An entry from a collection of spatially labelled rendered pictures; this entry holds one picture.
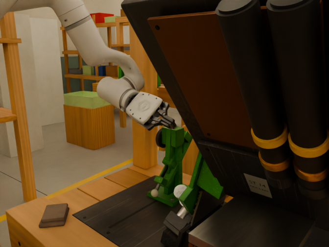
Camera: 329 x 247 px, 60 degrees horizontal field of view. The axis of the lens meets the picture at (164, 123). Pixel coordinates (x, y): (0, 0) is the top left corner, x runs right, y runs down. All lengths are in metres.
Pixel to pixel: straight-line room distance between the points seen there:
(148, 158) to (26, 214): 0.59
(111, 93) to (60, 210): 0.42
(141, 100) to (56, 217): 0.46
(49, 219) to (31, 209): 0.15
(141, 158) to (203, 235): 0.91
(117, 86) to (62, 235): 0.50
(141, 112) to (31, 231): 0.50
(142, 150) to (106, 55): 0.58
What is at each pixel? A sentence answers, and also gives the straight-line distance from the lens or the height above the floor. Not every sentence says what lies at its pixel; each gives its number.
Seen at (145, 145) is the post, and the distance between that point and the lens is 1.36.
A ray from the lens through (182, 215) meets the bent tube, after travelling 0.85.
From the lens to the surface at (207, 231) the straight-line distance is 0.55.
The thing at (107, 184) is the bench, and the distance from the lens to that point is 1.29.
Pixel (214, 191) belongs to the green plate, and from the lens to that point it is 0.72.
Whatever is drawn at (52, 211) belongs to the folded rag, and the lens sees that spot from 1.05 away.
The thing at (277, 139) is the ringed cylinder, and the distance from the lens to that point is 0.38.
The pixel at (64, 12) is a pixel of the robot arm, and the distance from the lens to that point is 0.94.
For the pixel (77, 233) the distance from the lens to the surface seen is 0.98.
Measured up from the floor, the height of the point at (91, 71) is 0.93.
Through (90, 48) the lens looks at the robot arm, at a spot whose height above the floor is 1.45.
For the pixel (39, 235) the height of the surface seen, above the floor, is 0.90.
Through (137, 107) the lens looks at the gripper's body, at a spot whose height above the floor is 1.27.
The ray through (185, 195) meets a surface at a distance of 0.73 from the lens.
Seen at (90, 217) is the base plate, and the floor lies 0.90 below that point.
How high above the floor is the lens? 1.45
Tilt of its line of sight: 15 degrees down
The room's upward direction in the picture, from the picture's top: straight up
